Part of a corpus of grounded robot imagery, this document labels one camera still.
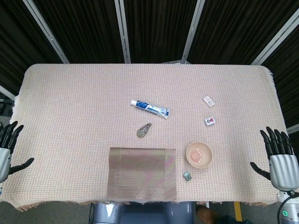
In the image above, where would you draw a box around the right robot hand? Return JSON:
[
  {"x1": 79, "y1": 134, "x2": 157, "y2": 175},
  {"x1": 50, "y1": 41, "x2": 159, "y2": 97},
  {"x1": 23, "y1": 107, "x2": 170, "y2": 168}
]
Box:
[{"x1": 249, "y1": 126, "x2": 299, "y2": 191}]

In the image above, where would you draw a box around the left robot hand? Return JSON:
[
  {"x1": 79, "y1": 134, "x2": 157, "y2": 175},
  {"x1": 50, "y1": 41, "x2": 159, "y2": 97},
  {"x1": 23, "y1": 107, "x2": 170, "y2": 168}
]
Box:
[{"x1": 0, "y1": 120, "x2": 35, "y2": 184}]

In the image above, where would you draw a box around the pink bowl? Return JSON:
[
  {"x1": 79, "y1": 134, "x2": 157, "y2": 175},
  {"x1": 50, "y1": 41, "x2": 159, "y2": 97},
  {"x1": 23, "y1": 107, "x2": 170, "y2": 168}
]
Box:
[{"x1": 186, "y1": 141, "x2": 213, "y2": 168}]

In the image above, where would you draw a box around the brown woven placemat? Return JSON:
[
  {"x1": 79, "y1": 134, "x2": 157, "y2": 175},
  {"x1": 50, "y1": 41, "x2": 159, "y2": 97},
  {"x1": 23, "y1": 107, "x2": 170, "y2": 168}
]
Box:
[{"x1": 107, "y1": 147, "x2": 177, "y2": 200}]

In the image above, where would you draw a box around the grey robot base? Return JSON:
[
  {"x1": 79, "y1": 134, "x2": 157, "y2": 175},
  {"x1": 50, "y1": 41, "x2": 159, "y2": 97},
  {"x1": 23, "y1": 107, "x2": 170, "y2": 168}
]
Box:
[{"x1": 90, "y1": 202, "x2": 194, "y2": 224}]

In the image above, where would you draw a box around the black equipment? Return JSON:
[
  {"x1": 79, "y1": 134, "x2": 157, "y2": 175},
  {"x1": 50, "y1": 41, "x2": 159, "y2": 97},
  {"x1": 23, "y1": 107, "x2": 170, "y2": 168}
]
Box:
[{"x1": 0, "y1": 92, "x2": 14, "y2": 117}]

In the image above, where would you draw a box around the yellow floor tape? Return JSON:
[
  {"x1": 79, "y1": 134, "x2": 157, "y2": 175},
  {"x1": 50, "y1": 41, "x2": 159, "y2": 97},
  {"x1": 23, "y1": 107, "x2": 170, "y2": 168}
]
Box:
[{"x1": 234, "y1": 202, "x2": 242, "y2": 221}]

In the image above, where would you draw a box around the pink woven tablecloth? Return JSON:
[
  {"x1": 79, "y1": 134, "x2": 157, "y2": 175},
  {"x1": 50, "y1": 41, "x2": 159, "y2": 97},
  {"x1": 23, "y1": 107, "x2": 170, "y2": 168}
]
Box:
[{"x1": 0, "y1": 63, "x2": 299, "y2": 212}]

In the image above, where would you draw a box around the mahjong tile red flower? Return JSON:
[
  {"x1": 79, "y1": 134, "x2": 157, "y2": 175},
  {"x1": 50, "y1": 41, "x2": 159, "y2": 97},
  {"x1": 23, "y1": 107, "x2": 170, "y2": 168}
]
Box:
[{"x1": 204, "y1": 116, "x2": 217, "y2": 127}]

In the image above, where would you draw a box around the dark pleated partition panel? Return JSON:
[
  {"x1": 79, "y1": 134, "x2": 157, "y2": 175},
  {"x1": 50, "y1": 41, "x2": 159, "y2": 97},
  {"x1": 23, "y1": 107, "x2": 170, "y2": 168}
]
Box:
[
  {"x1": 32, "y1": 0, "x2": 124, "y2": 64},
  {"x1": 122, "y1": 0, "x2": 199, "y2": 63},
  {"x1": 0, "y1": 0, "x2": 64, "y2": 94},
  {"x1": 263, "y1": 30, "x2": 299, "y2": 128},
  {"x1": 186, "y1": 0, "x2": 299, "y2": 65}
]

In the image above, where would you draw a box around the brown shoe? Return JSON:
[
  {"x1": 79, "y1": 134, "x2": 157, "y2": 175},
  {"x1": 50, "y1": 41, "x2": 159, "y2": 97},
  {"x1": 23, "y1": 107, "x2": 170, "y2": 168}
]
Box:
[{"x1": 196, "y1": 206, "x2": 220, "y2": 224}]

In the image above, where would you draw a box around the correction tape dispenser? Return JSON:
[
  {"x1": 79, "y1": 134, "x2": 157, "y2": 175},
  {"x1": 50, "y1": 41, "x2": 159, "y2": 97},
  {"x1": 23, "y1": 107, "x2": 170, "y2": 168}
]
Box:
[{"x1": 136, "y1": 123, "x2": 152, "y2": 138}]

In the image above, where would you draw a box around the blue white toothpaste tube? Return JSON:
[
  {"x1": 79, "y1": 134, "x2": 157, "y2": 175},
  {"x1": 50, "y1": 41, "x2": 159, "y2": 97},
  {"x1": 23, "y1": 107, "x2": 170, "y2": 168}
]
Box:
[{"x1": 130, "y1": 99, "x2": 171, "y2": 120}]

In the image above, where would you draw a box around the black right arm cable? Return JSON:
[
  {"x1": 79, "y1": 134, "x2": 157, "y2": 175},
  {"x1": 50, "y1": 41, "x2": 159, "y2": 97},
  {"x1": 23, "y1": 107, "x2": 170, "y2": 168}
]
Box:
[{"x1": 278, "y1": 190, "x2": 295, "y2": 224}]

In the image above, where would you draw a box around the white partition frame post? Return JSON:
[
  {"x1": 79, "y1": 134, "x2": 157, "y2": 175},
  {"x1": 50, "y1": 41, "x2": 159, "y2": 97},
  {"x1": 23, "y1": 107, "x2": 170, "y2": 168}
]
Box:
[
  {"x1": 251, "y1": 17, "x2": 299, "y2": 65},
  {"x1": 286, "y1": 124, "x2": 299, "y2": 135},
  {"x1": 114, "y1": 0, "x2": 131, "y2": 63},
  {"x1": 23, "y1": 0, "x2": 70, "y2": 64},
  {"x1": 0, "y1": 85, "x2": 16, "y2": 100},
  {"x1": 181, "y1": 0, "x2": 206, "y2": 63}
]

